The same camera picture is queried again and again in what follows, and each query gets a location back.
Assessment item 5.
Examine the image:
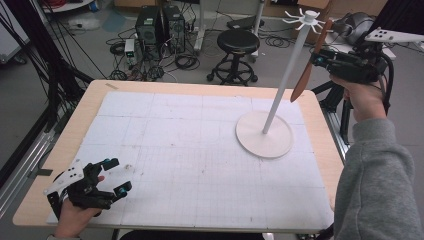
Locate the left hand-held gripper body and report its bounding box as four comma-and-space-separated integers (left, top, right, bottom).
43, 158, 116, 221

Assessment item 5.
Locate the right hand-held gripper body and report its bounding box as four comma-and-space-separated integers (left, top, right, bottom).
328, 27, 424, 85

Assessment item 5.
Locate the wooden spatula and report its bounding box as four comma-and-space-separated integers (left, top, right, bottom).
289, 18, 334, 103

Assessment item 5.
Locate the white hook stand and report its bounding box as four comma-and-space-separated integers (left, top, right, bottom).
235, 9, 329, 159

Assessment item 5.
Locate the person's right hand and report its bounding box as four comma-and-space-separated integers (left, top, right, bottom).
329, 74, 388, 124

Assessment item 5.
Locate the person's left hand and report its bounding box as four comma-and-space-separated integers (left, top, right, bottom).
53, 174, 106, 238

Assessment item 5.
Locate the cardboard box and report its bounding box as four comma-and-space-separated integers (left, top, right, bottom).
291, 0, 334, 45

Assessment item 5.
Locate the grey bag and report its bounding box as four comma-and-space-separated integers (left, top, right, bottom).
329, 12, 376, 46

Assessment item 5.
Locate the white grid mat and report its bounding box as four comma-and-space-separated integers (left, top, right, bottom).
46, 90, 335, 232

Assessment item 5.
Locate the black round stool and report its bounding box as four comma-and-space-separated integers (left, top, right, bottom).
206, 29, 262, 87

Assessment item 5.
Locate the small grey power supply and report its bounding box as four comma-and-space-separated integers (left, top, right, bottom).
123, 38, 137, 65

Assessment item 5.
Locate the black computer tower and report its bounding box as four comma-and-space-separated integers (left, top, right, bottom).
134, 5, 164, 58
162, 4, 187, 54

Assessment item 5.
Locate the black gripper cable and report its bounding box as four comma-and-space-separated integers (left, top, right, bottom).
378, 53, 395, 116

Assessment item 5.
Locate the aluminium rail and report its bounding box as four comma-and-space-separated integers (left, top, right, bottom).
0, 129, 56, 218
321, 109, 351, 165

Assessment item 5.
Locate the white metal stand post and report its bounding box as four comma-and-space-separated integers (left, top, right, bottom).
251, 0, 266, 63
193, 0, 206, 53

